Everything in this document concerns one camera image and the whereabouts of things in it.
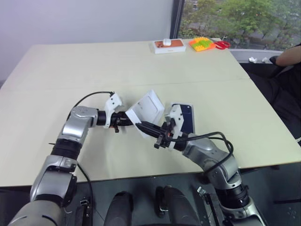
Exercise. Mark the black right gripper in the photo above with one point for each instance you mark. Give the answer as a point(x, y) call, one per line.
point(164, 136)

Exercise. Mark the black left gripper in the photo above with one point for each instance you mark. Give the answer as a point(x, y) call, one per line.
point(117, 120)

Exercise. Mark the white square box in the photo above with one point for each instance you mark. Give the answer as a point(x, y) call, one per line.
point(148, 108)

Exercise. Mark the dark blue smartphone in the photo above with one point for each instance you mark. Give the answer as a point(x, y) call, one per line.
point(189, 117)

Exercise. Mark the person's bare forearm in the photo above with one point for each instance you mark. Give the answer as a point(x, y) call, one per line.
point(289, 56)

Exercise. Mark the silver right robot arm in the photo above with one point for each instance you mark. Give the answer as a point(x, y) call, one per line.
point(211, 157)

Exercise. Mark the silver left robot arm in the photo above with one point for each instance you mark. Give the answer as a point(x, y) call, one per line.
point(70, 131)

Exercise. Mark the white phone box base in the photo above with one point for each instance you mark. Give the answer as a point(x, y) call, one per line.
point(181, 103)

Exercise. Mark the orange white box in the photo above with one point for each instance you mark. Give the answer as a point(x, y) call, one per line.
point(174, 47)

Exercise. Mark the white earbud case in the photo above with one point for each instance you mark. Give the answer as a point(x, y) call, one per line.
point(167, 42)

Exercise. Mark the orange green building block plate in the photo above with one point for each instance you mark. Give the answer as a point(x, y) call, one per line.
point(201, 44)

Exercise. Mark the red scissors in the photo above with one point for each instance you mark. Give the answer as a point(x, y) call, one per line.
point(223, 45)

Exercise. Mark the grey window sill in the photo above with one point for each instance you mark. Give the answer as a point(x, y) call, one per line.
point(242, 55)

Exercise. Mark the crumpled white tissue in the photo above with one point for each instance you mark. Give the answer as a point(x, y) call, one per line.
point(252, 60)
point(265, 59)

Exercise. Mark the person in dark clothing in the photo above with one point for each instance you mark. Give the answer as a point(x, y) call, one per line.
point(277, 89)

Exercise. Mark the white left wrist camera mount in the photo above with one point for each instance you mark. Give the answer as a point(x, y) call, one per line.
point(111, 106)

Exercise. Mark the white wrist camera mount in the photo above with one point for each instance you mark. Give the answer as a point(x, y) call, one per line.
point(111, 106)
point(177, 120)

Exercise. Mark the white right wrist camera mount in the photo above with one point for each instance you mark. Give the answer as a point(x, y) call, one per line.
point(177, 120)

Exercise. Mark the black metal bracket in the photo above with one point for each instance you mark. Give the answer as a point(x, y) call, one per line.
point(209, 204)
point(84, 212)

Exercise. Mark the dark window frame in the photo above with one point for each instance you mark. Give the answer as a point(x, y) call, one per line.
point(177, 17)

